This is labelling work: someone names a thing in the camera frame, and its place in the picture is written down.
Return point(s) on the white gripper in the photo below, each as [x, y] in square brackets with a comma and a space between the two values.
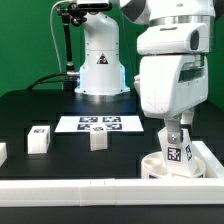
[169, 85]

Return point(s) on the white round stool seat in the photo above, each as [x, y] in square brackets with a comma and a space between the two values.
[153, 166]

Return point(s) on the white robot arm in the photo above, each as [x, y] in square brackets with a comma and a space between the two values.
[174, 27]

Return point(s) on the white sheet with tags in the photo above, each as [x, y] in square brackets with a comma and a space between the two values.
[72, 124]

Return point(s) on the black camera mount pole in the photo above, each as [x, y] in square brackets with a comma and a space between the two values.
[70, 15]

